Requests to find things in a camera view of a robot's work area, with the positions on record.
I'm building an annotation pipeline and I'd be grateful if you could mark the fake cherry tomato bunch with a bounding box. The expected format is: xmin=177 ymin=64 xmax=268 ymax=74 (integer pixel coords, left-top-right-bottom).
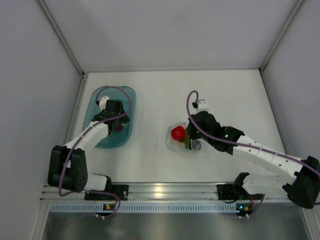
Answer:
xmin=178 ymin=133 xmax=193 ymax=151

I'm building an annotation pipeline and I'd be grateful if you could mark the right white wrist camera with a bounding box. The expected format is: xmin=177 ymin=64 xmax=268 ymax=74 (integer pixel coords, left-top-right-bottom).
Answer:
xmin=192 ymin=99 xmax=210 ymax=113

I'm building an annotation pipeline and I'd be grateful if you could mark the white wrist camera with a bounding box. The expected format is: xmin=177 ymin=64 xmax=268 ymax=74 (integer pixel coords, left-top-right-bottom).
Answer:
xmin=192 ymin=99 xmax=210 ymax=113
xmin=95 ymin=96 xmax=110 ymax=111

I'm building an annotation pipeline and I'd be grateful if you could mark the clear zip top bag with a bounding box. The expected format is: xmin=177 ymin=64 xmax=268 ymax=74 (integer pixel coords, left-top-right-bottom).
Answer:
xmin=166 ymin=122 xmax=202 ymax=153

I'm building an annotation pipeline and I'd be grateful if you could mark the red fake apple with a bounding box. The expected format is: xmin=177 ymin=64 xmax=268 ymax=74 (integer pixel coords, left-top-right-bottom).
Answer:
xmin=170 ymin=125 xmax=186 ymax=141

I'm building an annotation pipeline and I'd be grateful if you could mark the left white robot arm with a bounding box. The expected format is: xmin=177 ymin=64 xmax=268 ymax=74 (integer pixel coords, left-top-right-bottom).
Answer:
xmin=47 ymin=97 xmax=130 ymax=200

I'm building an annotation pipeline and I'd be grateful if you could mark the dark purple fake eggplant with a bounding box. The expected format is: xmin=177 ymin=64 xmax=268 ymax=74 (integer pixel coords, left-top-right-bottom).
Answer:
xmin=114 ymin=125 xmax=124 ymax=133

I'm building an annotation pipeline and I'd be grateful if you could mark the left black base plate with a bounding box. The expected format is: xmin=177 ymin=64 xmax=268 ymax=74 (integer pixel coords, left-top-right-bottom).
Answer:
xmin=84 ymin=184 xmax=129 ymax=201

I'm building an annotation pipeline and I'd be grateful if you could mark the aluminium mounting rail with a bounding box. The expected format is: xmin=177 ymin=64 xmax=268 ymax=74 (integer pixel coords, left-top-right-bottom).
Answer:
xmin=40 ymin=182 xmax=291 ymax=203

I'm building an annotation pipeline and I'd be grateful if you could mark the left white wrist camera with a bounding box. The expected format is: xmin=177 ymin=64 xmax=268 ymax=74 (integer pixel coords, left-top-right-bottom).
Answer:
xmin=95 ymin=96 xmax=110 ymax=111

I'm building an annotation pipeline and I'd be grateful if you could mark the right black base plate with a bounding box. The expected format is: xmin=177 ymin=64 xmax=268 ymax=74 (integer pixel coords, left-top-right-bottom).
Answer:
xmin=216 ymin=184 xmax=247 ymax=201

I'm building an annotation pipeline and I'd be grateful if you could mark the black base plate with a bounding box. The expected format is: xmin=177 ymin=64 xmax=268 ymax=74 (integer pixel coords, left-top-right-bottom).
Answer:
xmin=84 ymin=184 xmax=129 ymax=201
xmin=216 ymin=184 xmax=247 ymax=201

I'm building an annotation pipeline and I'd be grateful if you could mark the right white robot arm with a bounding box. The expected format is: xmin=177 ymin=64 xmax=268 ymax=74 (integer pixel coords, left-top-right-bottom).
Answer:
xmin=186 ymin=111 xmax=320 ymax=209

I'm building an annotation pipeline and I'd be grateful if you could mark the white slotted cable duct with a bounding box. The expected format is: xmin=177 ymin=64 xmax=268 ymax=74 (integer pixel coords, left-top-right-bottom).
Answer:
xmin=49 ymin=202 xmax=250 ymax=214

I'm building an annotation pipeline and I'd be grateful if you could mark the teal plastic bin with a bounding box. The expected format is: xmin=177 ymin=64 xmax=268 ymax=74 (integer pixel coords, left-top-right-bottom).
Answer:
xmin=82 ymin=86 xmax=136 ymax=149

